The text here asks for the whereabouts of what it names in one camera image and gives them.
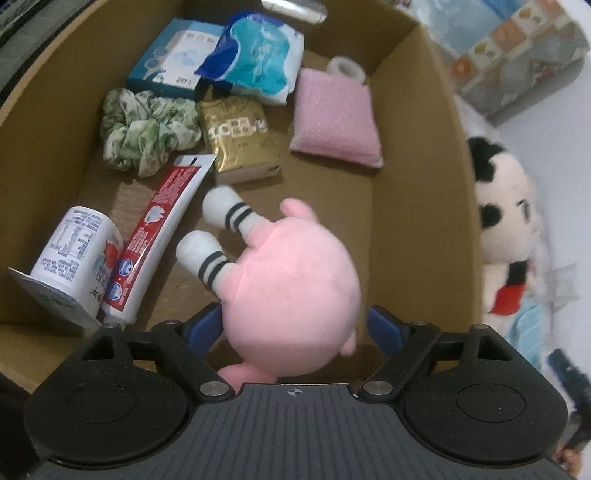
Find large blue water jug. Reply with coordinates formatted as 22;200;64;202
416;0;509;56

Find rolled patterned mat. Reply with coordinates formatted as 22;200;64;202
450;0;590;128

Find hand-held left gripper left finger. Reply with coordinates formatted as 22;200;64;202
82;302;232;400

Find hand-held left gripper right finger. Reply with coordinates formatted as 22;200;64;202
362;305;514;401

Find white tape roll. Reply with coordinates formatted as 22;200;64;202
327;56;367;83

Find white yogurt cup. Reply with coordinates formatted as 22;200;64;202
7;206;125;330

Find gold box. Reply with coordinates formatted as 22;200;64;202
196;97;284;185

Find green white scrunchie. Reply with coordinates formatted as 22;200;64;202
100;88;204;179

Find brown cardboard box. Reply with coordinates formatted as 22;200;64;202
0;0;484;394

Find pink plush toy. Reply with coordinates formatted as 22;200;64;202
175;185;363;398

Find light blue towel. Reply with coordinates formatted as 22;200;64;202
505;300;551;371

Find pink sponge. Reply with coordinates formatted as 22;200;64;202
289;68;385;169

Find red packet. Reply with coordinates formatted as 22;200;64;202
100;154;218;330

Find blue mask box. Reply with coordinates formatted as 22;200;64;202
126;18;227;100

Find blue white tissue pack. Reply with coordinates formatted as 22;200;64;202
194;11;306;106

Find black-haired plush doll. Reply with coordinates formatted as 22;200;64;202
466;137;555;317

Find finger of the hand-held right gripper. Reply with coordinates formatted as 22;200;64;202
549;348;591;412

